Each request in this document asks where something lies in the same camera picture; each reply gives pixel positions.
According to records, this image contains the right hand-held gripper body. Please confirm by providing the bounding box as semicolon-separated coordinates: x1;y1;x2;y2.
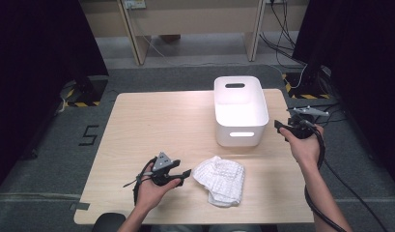
286;105;330;140

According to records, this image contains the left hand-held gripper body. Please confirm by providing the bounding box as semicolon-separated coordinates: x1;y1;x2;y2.
143;152;175;188

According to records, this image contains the white woven cloth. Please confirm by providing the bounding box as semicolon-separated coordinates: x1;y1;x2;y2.
192;156;246;208

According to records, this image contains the white plastic storage bin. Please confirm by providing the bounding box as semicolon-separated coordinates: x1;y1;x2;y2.
213;75;270;148

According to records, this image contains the person's right hand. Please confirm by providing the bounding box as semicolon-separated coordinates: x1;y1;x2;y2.
278;124;325;169

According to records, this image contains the person's left hand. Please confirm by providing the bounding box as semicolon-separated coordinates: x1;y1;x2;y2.
135;178;183;213

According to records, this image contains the black stand base striped tape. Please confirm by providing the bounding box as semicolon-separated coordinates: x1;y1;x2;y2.
61;75;110;109
281;72;332;101

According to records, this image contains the black chair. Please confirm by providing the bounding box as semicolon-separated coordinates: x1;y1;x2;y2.
91;212;127;232

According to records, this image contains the black curtain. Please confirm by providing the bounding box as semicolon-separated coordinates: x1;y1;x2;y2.
291;0;395;185
0;0;109;196

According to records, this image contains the grey tape strip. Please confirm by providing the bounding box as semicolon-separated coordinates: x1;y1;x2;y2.
69;202;91;212

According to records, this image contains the beige wooden desk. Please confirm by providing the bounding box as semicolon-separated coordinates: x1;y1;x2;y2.
78;0;310;67

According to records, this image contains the white power strip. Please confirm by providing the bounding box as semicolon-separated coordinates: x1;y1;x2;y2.
123;0;147;10

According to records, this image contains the curved black floor cable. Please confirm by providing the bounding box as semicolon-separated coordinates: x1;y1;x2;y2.
314;109;348;126

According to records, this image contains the thick black right gripper cable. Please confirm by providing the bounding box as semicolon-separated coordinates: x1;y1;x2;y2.
299;119;349;232

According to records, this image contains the straight black floor cable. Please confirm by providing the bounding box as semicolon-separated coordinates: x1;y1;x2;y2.
314;101;341;110

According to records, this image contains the thin grey strap loop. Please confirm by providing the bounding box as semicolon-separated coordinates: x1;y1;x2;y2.
122;173;155;189

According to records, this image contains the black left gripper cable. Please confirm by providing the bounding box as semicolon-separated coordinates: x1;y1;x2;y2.
132;156;158;206

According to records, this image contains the short white cable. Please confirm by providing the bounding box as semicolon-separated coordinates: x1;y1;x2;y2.
296;62;310;90

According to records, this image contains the black cable bundle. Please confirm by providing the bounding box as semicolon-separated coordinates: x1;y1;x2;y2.
258;0;310;70

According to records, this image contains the long thin black floor cable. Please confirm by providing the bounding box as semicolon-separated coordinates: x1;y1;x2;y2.
322;159;390;232

